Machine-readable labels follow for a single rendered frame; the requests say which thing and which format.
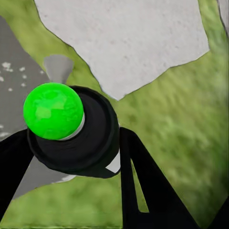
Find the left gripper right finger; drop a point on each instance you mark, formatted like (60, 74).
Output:
(166, 209)

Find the insectifuge atomizer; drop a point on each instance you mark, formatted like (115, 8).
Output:
(72, 129)

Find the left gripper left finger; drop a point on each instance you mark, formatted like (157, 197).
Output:
(15, 157)

